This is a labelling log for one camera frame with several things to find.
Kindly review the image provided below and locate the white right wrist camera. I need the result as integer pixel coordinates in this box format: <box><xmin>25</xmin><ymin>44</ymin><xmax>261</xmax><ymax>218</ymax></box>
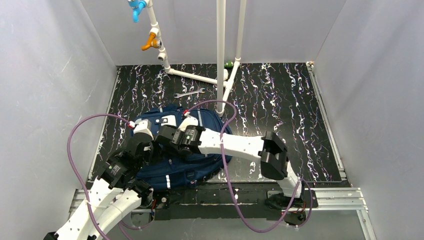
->
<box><xmin>178</xmin><ymin>110</ymin><xmax>199</xmax><ymax>132</ymax></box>

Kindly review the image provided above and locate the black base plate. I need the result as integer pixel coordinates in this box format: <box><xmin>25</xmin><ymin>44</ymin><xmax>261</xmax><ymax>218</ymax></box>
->
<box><xmin>131</xmin><ymin>182</ymin><xmax>319</xmax><ymax>223</ymax></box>

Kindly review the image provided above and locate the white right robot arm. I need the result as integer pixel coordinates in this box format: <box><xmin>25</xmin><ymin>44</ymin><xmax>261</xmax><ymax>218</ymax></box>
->
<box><xmin>154</xmin><ymin>125</ymin><xmax>304</xmax><ymax>200</ymax></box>

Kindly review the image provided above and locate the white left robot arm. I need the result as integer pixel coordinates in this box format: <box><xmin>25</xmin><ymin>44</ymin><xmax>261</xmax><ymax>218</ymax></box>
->
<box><xmin>44</xmin><ymin>130</ymin><xmax>154</xmax><ymax>240</ymax></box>

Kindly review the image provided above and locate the silver wrench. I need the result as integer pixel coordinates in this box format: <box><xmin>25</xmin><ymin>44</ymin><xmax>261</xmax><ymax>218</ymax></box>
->
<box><xmin>174</xmin><ymin>87</ymin><xmax>206</xmax><ymax>99</ymax></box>

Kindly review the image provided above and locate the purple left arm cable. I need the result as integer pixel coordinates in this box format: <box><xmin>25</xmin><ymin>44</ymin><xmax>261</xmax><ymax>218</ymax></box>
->
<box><xmin>66</xmin><ymin>114</ymin><xmax>147</xmax><ymax>240</ymax></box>

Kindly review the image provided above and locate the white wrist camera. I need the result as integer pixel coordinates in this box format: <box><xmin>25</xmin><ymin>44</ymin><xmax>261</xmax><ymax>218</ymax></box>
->
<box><xmin>128</xmin><ymin>119</ymin><xmax>154</xmax><ymax>141</ymax></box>
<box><xmin>178</xmin><ymin>110</ymin><xmax>199</xmax><ymax>132</ymax></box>

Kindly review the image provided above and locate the green tap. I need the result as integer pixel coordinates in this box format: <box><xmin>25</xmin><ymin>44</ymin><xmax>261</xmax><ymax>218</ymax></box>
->
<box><xmin>224</xmin><ymin>61</ymin><xmax>234</xmax><ymax>69</ymax></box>

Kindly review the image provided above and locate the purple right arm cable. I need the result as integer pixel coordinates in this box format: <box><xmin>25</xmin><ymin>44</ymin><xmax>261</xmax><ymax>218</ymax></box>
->
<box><xmin>185</xmin><ymin>99</ymin><xmax>314</xmax><ymax>234</ymax></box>

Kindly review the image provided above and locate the white PVC pipe frame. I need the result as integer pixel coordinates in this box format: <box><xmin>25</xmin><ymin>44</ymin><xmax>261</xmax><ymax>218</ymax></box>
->
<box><xmin>141</xmin><ymin>0</ymin><xmax>247</xmax><ymax>117</ymax></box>

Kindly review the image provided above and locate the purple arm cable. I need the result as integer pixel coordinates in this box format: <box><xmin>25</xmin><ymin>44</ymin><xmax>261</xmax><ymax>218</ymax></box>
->
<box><xmin>66</xmin><ymin>114</ymin><xmax>147</xmax><ymax>240</ymax></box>
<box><xmin>185</xmin><ymin>99</ymin><xmax>314</xmax><ymax>234</ymax></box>

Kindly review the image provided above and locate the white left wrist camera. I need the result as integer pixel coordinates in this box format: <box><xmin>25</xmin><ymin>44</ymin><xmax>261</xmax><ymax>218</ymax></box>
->
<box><xmin>128</xmin><ymin>119</ymin><xmax>154</xmax><ymax>141</ymax></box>

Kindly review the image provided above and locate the navy blue student backpack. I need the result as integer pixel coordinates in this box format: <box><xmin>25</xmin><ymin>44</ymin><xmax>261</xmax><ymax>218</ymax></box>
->
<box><xmin>134</xmin><ymin>104</ymin><xmax>223</xmax><ymax>191</ymax></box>

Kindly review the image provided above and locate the aluminium frame rail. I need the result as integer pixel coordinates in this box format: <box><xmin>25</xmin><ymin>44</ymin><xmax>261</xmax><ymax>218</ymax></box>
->
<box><xmin>62</xmin><ymin>61</ymin><xmax>379</xmax><ymax>240</ymax></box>

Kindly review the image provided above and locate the orange tap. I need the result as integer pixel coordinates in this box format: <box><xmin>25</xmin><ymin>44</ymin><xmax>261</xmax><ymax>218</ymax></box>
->
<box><xmin>140</xmin><ymin>32</ymin><xmax>162</xmax><ymax>51</ymax></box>

